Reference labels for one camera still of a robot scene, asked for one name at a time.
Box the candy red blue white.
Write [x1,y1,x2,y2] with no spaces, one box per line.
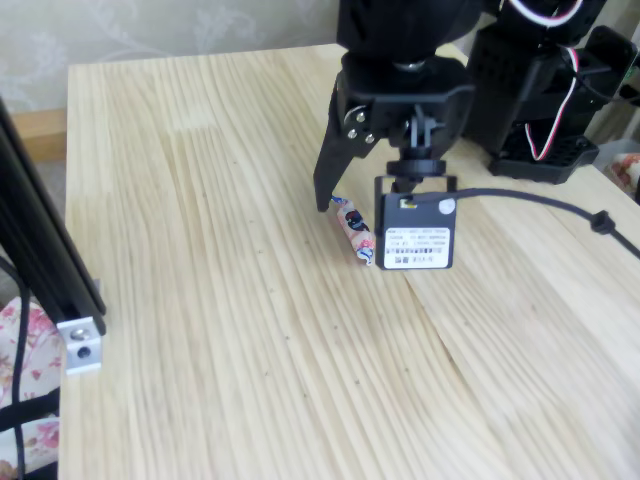
[327,193,377,270]

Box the floral pattern fabric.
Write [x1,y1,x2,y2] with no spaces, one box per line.
[607,152,640,206]
[0,294,67,476]

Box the wooden skirting board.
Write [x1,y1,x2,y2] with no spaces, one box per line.
[10,107,69,162]

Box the black flat bar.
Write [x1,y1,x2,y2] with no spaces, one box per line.
[0,391,62,432]

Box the black camera box with label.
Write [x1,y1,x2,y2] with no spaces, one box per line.
[374,174,459,272]

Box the red white black servo wire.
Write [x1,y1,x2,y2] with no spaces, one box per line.
[504,0,586,27]
[524,45,585,162]

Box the black aluminium extrusion post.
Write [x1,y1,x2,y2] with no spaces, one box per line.
[0,97,108,337]

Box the silver corner bracket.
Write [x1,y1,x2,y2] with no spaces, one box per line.
[56,315,104,377]

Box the thin black cable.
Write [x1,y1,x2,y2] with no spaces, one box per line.
[0,254,31,480]

